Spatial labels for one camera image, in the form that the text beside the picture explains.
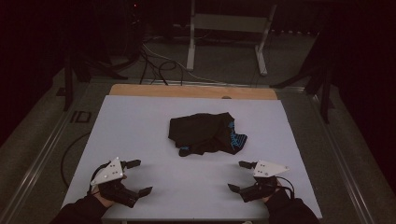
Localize black floor cable bundle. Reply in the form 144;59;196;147
138;46;185;87

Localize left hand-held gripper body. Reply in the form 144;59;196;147
89;156;140;209

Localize dark equipment rack red light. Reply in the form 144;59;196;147
124;0;148;60

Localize aluminium floor rail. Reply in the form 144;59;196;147
0;90;92;224
306;92;376;224

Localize black stand with angled legs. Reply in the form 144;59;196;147
64;55;129;112
270;62;335;125

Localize person's left hand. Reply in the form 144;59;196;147
92;184;115;209

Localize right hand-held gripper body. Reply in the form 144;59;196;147
238;160;290;203

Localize white metal stand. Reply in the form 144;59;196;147
186;0;278;77

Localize white floor cable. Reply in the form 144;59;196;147
142;43;226;85

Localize black looped floor cable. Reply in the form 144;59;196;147
60;132;92;189

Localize black shorts with blue print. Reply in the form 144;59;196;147
167;111;248;158

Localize person's right hand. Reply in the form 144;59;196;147
261;181;283;203

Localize wooden table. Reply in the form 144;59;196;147
108;83;278;101

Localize white table cover sheet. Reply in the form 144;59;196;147
61;94;323;220

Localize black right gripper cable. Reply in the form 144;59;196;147
275;175;296;201

